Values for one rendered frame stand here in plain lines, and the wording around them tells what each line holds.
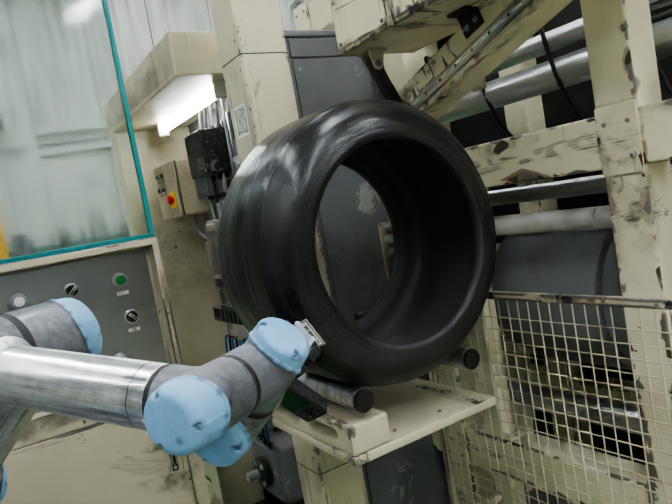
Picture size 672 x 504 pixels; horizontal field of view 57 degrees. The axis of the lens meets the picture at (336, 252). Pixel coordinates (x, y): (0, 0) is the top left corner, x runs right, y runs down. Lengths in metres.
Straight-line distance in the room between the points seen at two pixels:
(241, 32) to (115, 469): 1.11
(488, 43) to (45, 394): 1.09
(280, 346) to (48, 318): 0.40
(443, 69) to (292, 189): 0.59
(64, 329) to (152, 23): 10.18
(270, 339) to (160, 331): 1.02
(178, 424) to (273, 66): 1.07
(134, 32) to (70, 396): 10.33
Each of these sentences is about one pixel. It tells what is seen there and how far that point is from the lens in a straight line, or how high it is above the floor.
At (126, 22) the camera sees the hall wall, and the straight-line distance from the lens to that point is 11.02.
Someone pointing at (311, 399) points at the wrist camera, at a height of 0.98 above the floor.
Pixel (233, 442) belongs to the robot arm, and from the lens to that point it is 0.79.
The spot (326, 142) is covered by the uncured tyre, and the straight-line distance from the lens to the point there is 1.13.
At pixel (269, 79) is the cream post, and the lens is 1.54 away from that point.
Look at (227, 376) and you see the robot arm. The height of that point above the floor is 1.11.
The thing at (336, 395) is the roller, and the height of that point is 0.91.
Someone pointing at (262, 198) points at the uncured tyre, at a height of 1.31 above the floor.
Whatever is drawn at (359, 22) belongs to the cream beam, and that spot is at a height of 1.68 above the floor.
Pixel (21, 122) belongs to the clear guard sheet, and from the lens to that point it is 1.69.
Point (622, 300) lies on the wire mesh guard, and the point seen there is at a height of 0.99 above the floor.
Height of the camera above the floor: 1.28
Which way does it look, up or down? 5 degrees down
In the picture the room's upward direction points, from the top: 10 degrees counter-clockwise
